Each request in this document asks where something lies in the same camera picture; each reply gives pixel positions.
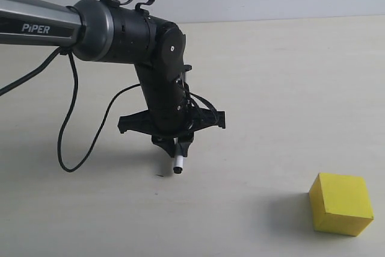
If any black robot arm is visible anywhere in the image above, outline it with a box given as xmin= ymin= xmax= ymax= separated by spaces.
xmin=1 ymin=0 xmax=226 ymax=156

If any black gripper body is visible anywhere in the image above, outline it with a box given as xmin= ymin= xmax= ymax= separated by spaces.
xmin=118 ymin=108 xmax=226 ymax=139

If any black white whiteboard marker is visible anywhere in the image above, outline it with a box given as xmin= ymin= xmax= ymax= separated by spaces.
xmin=173 ymin=138 xmax=184 ymax=175

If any yellow cube block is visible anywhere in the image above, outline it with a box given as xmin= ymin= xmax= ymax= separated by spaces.
xmin=308 ymin=173 xmax=374 ymax=237

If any black camera cable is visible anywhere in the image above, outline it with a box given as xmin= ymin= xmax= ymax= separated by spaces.
xmin=0 ymin=46 xmax=145 ymax=173

